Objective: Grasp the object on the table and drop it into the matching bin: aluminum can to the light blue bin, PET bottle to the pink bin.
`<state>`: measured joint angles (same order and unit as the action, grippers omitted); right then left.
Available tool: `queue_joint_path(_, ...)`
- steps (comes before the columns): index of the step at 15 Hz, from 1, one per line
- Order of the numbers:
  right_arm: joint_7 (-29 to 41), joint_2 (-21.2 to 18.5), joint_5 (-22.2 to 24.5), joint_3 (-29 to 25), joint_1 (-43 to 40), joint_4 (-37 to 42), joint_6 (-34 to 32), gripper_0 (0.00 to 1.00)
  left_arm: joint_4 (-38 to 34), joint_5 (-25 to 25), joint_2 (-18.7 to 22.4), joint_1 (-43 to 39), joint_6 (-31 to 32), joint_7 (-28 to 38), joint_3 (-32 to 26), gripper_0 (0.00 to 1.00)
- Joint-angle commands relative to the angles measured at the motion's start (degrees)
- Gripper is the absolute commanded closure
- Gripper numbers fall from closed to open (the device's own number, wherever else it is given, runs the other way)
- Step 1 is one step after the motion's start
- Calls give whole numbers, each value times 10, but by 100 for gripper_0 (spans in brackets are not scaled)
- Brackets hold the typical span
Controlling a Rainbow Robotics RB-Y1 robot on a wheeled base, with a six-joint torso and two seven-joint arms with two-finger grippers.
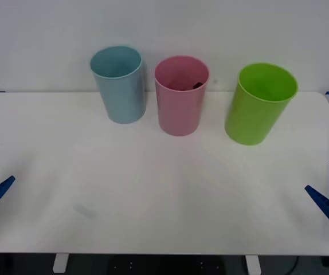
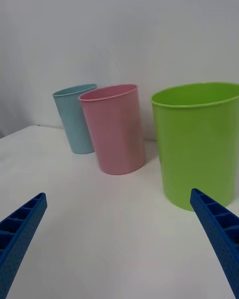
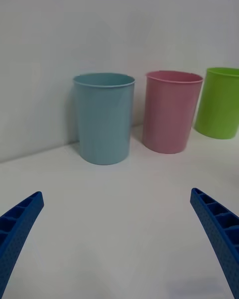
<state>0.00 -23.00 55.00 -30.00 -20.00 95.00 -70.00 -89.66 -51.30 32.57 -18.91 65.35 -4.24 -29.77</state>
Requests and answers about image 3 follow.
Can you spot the pale blue plastic bin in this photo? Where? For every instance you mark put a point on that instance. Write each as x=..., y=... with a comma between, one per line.
x=104, y=124

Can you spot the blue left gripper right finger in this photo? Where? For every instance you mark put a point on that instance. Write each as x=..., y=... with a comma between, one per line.
x=219, y=234

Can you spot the pink plastic bin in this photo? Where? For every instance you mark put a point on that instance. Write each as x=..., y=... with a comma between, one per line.
x=169, y=117

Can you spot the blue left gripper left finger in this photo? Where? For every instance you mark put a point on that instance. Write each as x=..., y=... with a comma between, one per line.
x=17, y=236

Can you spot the green plastic bin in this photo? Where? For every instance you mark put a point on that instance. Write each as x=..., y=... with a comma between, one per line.
x=219, y=107

